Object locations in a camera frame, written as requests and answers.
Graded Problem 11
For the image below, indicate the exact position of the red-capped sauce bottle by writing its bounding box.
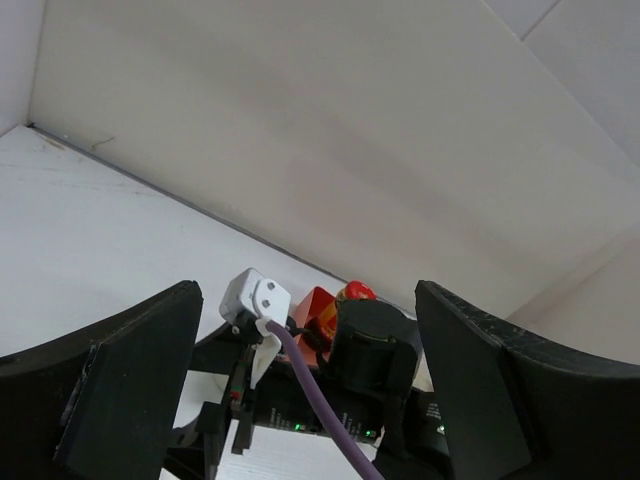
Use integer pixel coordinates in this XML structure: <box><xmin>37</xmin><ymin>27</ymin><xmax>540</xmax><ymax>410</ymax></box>
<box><xmin>331</xmin><ymin>280</ymin><xmax>377</xmax><ymax>341</ymax></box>

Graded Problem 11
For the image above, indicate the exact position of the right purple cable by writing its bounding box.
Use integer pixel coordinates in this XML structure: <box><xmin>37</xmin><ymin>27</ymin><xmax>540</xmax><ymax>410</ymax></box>
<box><xmin>264</xmin><ymin>319</ymin><xmax>386</xmax><ymax>480</ymax></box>

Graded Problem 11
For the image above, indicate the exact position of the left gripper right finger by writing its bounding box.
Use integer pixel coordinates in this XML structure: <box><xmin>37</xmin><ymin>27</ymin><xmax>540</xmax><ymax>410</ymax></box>
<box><xmin>415</xmin><ymin>281</ymin><xmax>639</xmax><ymax>479</ymax></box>

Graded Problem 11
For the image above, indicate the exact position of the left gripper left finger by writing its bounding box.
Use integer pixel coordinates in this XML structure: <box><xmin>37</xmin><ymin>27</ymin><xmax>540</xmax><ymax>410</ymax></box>
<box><xmin>1</xmin><ymin>281</ymin><xmax>203</xmax><ymax>479</ymax></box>

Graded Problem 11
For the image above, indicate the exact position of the red tray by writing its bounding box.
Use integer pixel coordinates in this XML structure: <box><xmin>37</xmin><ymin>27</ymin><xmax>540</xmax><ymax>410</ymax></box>
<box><xmin>291</xmin><ymin>286</ymin><xmax>337</xmax><ymax>368</ymax></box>

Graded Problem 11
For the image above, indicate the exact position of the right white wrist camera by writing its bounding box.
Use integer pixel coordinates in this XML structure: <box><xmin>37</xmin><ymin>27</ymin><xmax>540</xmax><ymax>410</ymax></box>
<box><xmin>219</xmin><ymin>268</ymin><xmax>291</xmax><ymax>390</ymax></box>

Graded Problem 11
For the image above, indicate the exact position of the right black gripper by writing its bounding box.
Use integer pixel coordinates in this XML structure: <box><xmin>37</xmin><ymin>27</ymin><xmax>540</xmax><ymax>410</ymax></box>
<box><xmin>164</xmin><ymin>300</ymin><xmax>450</xmax><ymax>479</ymax></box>

